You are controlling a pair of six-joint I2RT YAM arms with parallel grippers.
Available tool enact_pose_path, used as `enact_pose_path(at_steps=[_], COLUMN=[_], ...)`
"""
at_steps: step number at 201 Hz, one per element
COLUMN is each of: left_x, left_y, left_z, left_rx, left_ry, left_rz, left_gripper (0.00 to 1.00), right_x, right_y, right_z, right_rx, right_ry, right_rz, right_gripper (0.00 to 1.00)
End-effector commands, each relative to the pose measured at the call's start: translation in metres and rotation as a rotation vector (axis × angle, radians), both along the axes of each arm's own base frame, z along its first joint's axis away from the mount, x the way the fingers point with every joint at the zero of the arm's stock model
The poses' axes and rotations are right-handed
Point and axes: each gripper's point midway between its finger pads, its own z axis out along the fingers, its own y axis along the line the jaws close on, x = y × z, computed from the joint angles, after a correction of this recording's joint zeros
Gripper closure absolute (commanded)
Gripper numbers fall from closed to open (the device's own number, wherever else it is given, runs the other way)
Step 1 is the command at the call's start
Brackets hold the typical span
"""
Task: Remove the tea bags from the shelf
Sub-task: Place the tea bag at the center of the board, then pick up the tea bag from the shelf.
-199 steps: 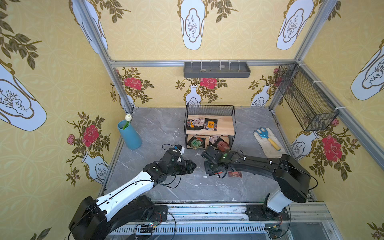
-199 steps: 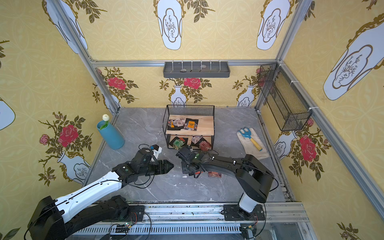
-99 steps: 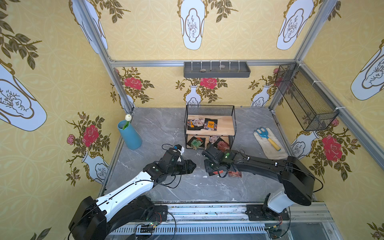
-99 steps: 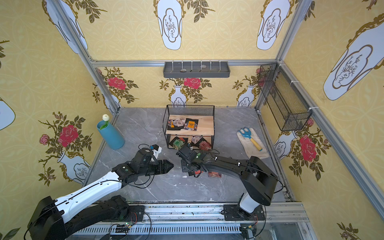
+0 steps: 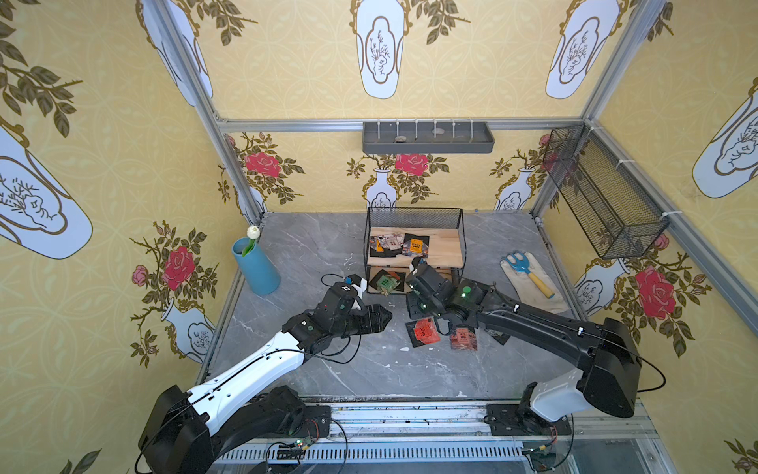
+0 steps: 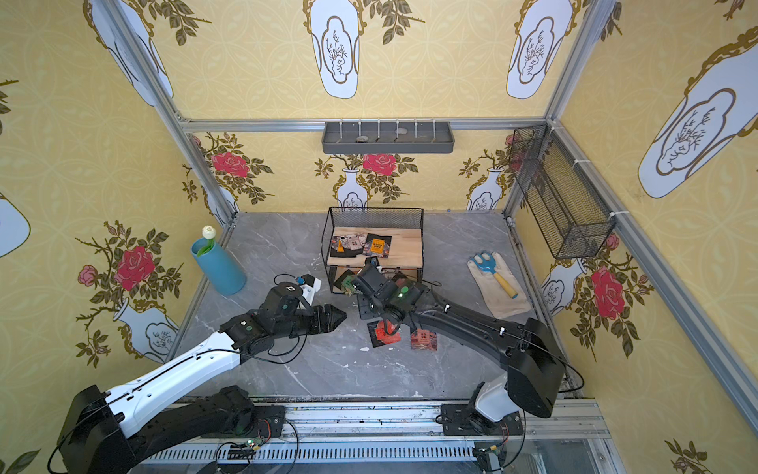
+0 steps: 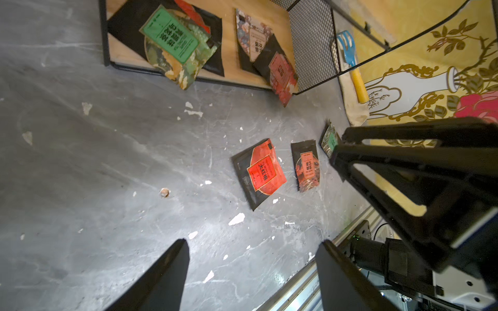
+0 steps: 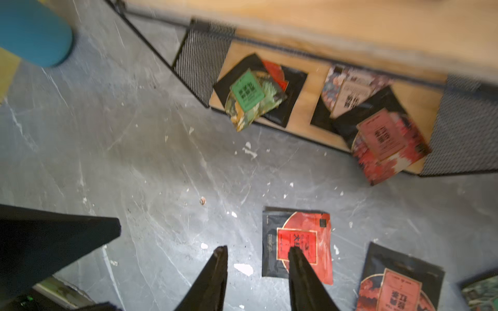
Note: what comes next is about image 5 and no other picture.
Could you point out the red label tea bag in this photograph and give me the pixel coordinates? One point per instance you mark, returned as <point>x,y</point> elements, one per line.
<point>423,332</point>

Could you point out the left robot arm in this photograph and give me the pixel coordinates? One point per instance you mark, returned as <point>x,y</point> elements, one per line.
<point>187,431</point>

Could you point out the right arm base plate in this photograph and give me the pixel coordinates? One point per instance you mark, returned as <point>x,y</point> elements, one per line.
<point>511,420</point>

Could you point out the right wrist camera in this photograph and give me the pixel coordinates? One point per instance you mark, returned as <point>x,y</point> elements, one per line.
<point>418,264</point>

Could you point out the black wire two-tier shelf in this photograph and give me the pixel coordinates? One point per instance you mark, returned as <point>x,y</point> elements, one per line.
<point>444,225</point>

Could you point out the beige cloth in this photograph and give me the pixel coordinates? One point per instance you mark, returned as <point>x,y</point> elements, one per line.
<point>527,291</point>

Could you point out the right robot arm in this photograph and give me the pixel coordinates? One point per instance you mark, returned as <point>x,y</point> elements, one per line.
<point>606,363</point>

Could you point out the white tulip flower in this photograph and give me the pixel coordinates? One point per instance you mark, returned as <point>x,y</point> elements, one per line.
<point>253,236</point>

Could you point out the blue yellow hand rake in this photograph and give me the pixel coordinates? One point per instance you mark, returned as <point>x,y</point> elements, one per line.
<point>521,264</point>

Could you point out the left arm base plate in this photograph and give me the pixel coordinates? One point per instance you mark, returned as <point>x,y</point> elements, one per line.
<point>313,422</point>

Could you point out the black mesh wall basket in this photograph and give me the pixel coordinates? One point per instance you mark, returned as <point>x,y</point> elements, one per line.
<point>617,215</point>

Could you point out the orange black tea bag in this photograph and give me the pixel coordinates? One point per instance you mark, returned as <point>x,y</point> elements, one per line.
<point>416,245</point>

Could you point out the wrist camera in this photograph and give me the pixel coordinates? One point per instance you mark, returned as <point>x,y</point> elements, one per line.
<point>418,264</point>
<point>357,282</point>

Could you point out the beige illustrated tea bag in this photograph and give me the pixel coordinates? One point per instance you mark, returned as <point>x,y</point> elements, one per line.
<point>386,245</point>

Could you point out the grey wall tray shelf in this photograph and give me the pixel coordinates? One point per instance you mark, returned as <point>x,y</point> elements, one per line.
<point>427,137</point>

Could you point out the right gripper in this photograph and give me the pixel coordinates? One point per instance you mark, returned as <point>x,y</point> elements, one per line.
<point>430,293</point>

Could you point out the blue cylindrical vase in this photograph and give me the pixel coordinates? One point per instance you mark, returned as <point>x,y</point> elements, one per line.
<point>257,269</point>

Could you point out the red house tea bag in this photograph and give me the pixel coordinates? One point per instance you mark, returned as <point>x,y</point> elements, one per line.
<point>464,339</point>

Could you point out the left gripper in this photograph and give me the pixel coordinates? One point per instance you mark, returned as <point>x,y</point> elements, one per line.
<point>367,319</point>

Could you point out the green tea bag lower shelf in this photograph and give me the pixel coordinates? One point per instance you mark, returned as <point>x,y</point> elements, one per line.
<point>387,282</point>

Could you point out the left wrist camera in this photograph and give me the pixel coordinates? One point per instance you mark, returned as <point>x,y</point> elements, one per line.
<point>357,282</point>

